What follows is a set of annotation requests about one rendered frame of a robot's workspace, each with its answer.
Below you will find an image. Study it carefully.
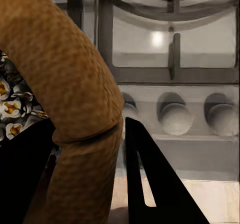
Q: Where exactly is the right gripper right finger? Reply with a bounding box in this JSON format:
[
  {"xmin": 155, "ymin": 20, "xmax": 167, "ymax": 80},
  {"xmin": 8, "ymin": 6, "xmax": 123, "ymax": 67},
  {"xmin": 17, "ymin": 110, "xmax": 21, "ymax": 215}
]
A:
[{"xmin": 124, "ymin": 117, "xmax": 210, "ymax": 224}]

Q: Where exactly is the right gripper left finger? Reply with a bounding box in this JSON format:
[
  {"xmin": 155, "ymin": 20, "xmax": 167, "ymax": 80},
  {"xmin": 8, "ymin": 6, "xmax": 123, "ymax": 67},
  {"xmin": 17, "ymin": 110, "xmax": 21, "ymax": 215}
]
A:
[{"xmin": 0, "ymin": 118, "xmax": 56, "ymax": 224}]

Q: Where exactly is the popcorn bag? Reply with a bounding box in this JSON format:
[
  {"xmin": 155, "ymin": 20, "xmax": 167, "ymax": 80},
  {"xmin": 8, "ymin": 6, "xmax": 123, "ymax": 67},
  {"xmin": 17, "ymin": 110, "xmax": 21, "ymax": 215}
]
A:
[{"xmin": 0, "ymin": 0, "xmax": 125, "ymax": 224}]

